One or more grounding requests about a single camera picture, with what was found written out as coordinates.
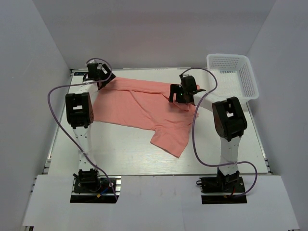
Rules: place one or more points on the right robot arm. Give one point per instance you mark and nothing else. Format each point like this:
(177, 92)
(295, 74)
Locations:
(229, 121)

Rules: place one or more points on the white plastic basket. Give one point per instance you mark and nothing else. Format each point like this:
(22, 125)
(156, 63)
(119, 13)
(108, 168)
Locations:
(235, 76)

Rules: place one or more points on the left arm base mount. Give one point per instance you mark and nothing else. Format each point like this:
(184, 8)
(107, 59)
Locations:
(102, 193)

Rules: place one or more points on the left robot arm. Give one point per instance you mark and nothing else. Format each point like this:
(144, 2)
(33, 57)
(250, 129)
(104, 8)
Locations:
(80, 116)

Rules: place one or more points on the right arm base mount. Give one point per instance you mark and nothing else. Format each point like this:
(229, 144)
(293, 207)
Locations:
(213, 194)

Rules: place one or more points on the dark label sticker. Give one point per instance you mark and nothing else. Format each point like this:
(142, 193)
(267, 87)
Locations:
(80, 73)

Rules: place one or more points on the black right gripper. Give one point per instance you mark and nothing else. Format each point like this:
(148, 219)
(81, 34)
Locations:
(175, 89)

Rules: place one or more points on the pink t shirt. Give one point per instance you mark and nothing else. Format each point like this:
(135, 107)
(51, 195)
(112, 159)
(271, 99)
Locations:
(145, 105)

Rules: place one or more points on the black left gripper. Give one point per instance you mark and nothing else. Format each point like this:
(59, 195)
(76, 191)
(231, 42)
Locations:
(108, 76)

